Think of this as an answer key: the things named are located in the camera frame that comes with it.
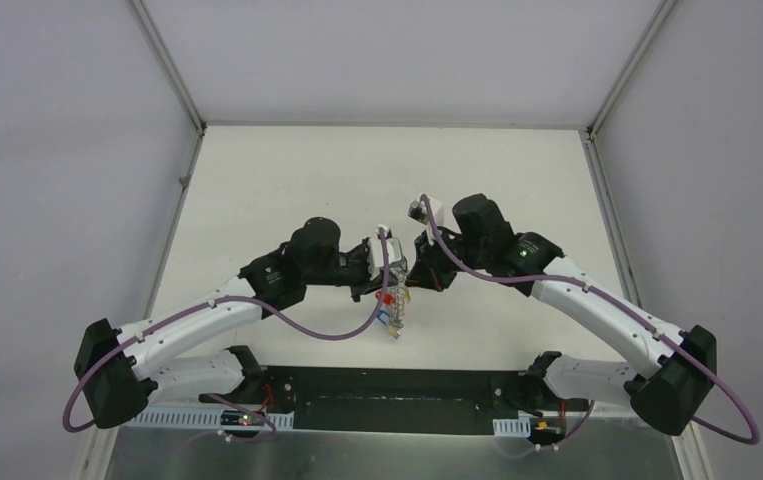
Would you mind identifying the metal disc with keyrings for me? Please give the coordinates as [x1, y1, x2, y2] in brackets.
[384, 260, 410, 330]

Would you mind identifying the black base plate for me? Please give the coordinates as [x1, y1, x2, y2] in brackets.
[227, 366, 589, 435]

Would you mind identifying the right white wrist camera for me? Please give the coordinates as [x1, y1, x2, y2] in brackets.
[408, 194, 445, 244]

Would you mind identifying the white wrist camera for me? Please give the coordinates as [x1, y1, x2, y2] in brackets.
[367, 224, 407, 278]
[408, 194, 445, 244]

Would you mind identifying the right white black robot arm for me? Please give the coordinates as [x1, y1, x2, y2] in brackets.
[406, 194, 717, 436]

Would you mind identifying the left white cable duct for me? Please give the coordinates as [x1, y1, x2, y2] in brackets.
[124, 406, 270, 431]

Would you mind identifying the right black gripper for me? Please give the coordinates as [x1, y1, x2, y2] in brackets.
[406, 224, 490, 292]

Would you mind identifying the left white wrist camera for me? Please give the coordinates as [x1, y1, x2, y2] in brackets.
[367, 224, 407, 278]

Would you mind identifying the white cable duct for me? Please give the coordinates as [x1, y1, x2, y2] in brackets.
[492, 416, 532, 438]
[124, 406, 270, 431]

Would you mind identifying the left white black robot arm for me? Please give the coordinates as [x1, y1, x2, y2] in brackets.
[62, 217, 403, 433]

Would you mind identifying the blue key tag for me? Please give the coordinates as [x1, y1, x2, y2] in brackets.
[376, 311, 391, 326]

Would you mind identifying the red capped key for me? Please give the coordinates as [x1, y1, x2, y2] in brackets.
[375, 291, 395, 305]

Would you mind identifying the right white cable duct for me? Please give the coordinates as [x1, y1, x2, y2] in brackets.
[492, 416, 532, 438]

